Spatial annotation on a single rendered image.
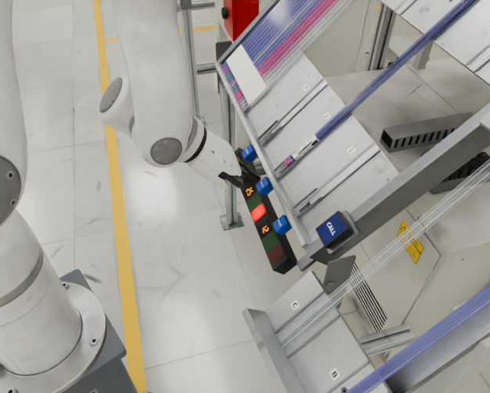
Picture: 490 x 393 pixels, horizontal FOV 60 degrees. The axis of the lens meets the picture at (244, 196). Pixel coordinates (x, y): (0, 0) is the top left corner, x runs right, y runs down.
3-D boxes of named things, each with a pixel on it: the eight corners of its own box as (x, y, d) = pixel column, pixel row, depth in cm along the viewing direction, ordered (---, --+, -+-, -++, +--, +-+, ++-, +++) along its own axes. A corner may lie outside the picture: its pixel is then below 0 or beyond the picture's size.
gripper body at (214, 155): (168, 136, 79) (212, 161, 86) (178, 172, 72) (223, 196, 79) (194, 108, 76) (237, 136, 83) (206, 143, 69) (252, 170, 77)
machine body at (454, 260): (378, 372, 130) (448, 251, 86) (297, 210, 177) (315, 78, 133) (551, 319, 143) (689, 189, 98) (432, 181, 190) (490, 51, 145)
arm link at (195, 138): (158, 135, 77) (171, 142, 79) (165, 166, 71) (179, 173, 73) (188, 102, 74) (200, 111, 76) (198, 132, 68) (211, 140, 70)
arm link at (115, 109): (201, 128, 68) (184, 104, 75) (132, 84, 59) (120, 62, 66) (170, 168, 70) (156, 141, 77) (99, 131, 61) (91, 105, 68)
